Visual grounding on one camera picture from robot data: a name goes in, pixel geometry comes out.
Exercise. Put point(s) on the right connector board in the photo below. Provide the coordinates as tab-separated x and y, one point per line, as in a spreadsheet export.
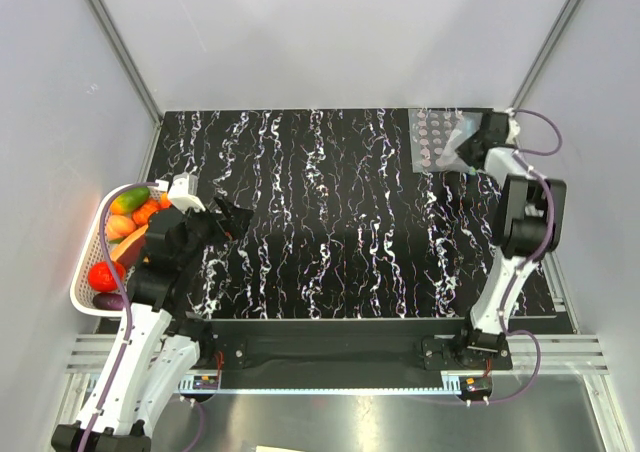
476	388

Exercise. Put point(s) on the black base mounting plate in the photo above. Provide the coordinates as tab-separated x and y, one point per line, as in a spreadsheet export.
327	353

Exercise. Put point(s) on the peach toy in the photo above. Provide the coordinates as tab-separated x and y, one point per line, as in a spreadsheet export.
119	227

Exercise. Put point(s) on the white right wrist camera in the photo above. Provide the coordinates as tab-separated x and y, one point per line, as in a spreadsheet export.
514	127

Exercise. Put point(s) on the clear bags pink dots stack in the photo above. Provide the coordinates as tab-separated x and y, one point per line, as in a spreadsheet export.
435	134

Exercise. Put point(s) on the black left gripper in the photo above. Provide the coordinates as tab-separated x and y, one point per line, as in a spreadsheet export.
241	218

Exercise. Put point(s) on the red tomato toy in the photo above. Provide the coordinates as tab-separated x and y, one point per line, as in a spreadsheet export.
101	279

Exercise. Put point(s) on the green orange mango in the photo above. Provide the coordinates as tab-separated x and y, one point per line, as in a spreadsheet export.
129	201

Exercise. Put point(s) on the red pepper toy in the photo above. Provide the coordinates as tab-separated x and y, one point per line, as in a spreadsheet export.
164	201

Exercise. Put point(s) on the clear zip bag blue zipper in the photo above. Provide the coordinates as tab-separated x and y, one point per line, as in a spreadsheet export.
464	128

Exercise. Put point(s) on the purple eggplant toy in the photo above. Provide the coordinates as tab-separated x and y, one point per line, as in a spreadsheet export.
108	301

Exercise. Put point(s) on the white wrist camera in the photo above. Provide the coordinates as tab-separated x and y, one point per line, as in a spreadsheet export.
182	193
514	127

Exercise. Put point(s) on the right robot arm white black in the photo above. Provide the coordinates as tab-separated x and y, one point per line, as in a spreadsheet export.
526	226

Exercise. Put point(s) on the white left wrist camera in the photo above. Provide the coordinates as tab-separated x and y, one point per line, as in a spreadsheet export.
182	193

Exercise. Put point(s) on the orange pumpkin toy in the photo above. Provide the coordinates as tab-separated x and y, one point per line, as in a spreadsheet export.
142	214

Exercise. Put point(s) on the left connector board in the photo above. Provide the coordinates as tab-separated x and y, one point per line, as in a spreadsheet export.
209	381

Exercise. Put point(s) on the connector board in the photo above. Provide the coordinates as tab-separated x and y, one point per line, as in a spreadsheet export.
476	388
209	381

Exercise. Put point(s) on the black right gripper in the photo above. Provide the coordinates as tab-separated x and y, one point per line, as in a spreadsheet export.
462	150

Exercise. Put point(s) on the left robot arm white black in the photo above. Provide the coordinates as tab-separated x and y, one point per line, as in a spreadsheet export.
159	340

